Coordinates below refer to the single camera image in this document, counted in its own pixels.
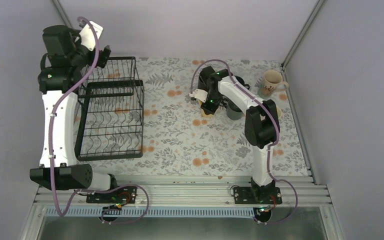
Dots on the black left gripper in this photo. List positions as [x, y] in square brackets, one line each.
[102, 61]

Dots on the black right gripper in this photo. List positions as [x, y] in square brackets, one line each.
[209, 110]

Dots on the grey-green mug black handle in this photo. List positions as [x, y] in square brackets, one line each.
[233, 112]

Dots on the dark green mug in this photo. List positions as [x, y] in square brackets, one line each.
[242, 82]

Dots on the floral cream mug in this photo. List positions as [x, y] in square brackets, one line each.
[272, 82]

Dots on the yellow mug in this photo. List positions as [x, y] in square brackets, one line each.
[207, 112]

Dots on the cream white ribbed mug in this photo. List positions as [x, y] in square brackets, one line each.
[279, 112]

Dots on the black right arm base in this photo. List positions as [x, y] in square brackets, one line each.
[252, 196]

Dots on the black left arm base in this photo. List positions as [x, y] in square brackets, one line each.
[121, 196]

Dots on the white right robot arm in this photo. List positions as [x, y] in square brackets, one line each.
[261, 126]

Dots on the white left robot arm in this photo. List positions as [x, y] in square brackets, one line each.
[71, 57]

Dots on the floral patterned table mat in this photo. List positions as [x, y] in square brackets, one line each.
[177, 140]

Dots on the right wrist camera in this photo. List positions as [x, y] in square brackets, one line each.
[199, 94]

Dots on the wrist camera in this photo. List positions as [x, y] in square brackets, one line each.
[86, 37]
[199, 94]

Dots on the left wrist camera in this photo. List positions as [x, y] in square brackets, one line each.
[86, 37]

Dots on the black wire dish rack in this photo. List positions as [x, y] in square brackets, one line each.
[110, 122]

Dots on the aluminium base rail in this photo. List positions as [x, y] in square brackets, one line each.
[214, 191]

